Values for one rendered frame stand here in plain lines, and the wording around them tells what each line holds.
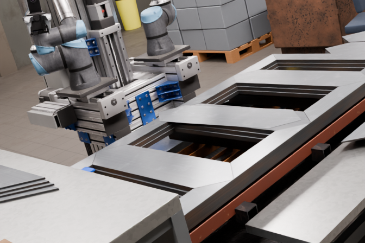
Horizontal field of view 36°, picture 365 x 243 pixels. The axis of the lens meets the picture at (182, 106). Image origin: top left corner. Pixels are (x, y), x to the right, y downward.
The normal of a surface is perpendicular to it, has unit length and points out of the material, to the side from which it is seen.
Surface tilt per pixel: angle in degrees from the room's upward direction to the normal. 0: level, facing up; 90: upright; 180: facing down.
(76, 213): 0
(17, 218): 0
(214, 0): 90
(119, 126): 90
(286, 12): 90
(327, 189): 0
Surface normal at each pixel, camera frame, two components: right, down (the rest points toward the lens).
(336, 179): -0.24, -0.92
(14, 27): 0.66, 0.07
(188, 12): -0.71, 0.38
